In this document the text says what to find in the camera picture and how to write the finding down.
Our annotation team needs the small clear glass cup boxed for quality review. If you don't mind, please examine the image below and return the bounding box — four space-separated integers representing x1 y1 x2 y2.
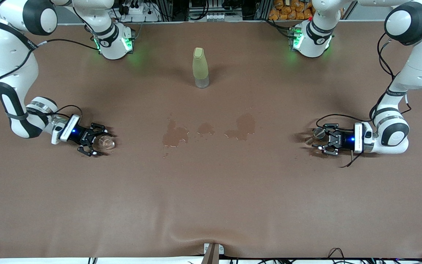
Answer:
305 127 326 146

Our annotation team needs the yellow-green plastic bottle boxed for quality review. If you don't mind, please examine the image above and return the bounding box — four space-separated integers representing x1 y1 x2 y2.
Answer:
192 47 210 89

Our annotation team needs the white power strip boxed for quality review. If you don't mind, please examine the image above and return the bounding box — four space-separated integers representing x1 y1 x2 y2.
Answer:
118 3 159 22

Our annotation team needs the brown table mat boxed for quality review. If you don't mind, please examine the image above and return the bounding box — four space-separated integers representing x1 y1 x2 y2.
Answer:
0 20 422 259

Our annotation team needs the orange packaged snacks pile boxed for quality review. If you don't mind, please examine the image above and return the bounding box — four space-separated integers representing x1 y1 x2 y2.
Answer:
269 0 316 21

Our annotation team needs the white socket strip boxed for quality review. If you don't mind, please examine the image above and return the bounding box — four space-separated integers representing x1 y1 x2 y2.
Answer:
207 12 242 21

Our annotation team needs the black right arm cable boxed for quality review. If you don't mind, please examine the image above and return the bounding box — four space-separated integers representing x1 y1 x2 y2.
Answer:
0 18 100 121

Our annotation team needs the black cable loop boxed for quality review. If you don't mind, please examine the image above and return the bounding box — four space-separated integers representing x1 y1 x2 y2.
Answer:
327 248 346 264

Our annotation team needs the table edge clamp bracket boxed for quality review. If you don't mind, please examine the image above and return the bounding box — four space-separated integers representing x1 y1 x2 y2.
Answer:
202 243 225 264

